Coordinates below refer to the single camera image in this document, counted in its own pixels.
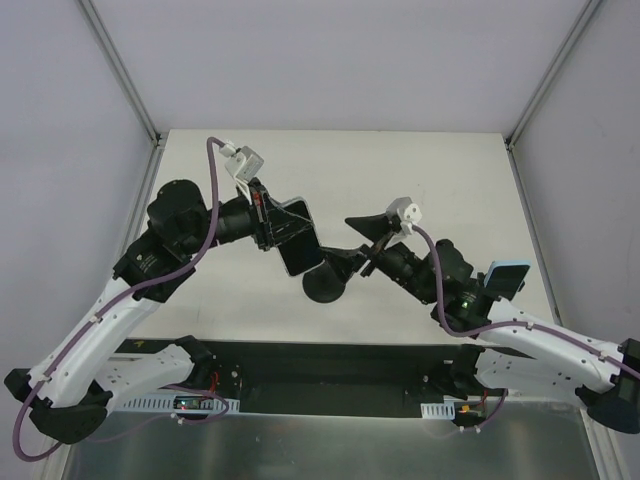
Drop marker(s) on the right white cable duct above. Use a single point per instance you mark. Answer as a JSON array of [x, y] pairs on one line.
[[447, 410]]

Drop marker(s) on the right aluminium frame post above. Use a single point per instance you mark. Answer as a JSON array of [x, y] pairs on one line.
[[567, 47]]

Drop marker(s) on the black phone stand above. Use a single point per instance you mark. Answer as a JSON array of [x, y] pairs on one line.
[[323, 285]]

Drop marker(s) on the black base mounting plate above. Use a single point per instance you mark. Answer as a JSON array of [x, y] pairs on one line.
[[349, 380]]

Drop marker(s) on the left white cable duct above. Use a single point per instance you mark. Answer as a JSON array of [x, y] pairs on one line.
[[179, 403]]

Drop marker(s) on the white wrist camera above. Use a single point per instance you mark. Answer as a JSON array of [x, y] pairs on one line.
[[241, 163], [404, 214]]

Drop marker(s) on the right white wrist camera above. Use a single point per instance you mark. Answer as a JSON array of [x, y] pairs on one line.
[[404, 214]]

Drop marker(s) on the aluminium frame post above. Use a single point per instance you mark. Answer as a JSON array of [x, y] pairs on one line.
[[567, 47], [116, 64]]

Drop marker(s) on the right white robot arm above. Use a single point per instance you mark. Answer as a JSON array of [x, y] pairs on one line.
[[512, 350]]

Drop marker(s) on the white cable duct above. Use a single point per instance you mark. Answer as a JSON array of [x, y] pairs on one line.
[[447, 410], [179, 403]]

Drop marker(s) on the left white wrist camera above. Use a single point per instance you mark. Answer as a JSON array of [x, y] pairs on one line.
[[241, 163]]

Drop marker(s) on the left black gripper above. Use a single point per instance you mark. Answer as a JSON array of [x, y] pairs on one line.
[[263, 215]]

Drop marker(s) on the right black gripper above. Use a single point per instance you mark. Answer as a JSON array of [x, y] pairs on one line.
[[373, 253]]

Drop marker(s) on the left aluminium frame post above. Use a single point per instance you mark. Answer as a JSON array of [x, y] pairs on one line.
[[116, 64]]

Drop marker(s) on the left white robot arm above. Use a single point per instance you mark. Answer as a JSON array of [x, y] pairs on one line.
[[71, 392]]

